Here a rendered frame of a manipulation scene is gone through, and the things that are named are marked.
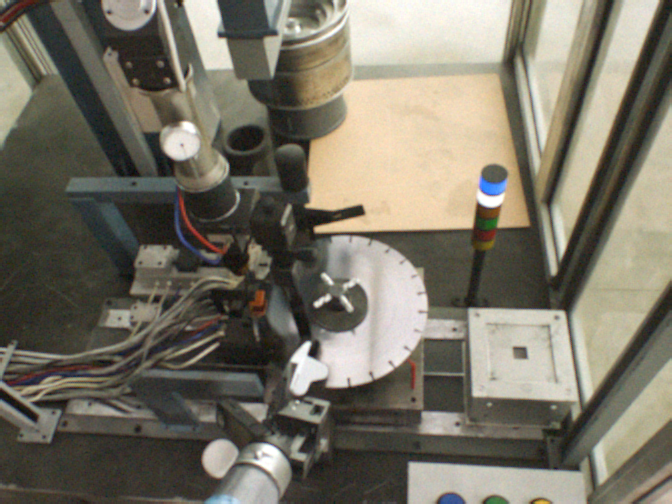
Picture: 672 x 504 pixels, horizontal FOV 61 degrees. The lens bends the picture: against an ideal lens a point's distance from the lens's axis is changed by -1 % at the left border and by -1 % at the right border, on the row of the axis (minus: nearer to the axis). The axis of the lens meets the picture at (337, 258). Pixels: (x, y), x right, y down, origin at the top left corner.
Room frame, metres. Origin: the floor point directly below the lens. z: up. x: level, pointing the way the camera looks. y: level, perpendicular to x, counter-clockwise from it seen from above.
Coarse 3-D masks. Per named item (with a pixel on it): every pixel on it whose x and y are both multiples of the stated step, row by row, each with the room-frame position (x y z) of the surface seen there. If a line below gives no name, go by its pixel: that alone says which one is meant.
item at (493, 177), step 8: (488, 168) 0.66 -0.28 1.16; (496, 168) 0.66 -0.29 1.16; (504, 168) 0.66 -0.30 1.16; (480, 176) 0.65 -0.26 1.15; (488, 176) 0.64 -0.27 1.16; (496, 176) 0.64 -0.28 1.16; (504, 176) 0.64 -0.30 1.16; (480, 184) 0.65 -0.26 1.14; (488, 184) 0.63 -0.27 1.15; (496, 184) 0.63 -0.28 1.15; (504, 184) 0.63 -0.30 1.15; (488, 192) 0.63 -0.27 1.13; (496, 192) 0.63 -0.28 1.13
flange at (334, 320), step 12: (324, 288) 0.60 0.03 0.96; (360, 288) 0.59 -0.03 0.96; (312, 300) 0.58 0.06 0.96; (348, 300) 0.56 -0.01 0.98; (360, 300) 0.57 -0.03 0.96; (312, 312) 0.56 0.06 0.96; (324, 312) 0.55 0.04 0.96; (336, 312) 0.55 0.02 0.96; (348, 312) 0.54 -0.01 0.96; (360, 312) 0.54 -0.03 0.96; (324, 324) 0.53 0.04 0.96; (336, 324) 0.52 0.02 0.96; (348, 324) 0.52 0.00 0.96
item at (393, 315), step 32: (320, 256) 0.69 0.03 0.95; (352, 256) 0.68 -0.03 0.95; (384, 256) 0.66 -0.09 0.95; (384, 288) 0.59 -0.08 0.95; (416, 288) 0.58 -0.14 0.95; (256, 320) 0.56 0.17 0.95; (288, 320) 0.55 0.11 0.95; (384, 320) 0.52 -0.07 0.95; (416, 320) 0.51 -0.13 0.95; (288, 352) 0.49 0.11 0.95; (320, 352) 0.48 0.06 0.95; (352, 352) 0.47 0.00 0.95; (384, 352) 0.46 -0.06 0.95; (320, 384) 0.42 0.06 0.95; (352, 384) 0.41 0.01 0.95
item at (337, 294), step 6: (324, 276) 0.60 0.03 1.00; (330, 282) 0.59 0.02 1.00; (348, 282) 0.58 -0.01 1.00; (354, 282) 0.58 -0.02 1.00; (330, 288) 0.57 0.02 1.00; (336, 288) 0.57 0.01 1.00; (342, 288) 0.57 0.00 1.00; (348, 288) 0.57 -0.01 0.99; (330, 294) 0.56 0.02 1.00; (336, 294) 0.56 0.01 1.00; (342, 294) 0.56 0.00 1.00; (318, 300) 0.56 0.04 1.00; (324, 300) 0.55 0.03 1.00; (336, 300) 0.56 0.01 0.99; (342, 300) 0.55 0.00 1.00; (318, 306) 0.55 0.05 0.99; (348, 306) 0.53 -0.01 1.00
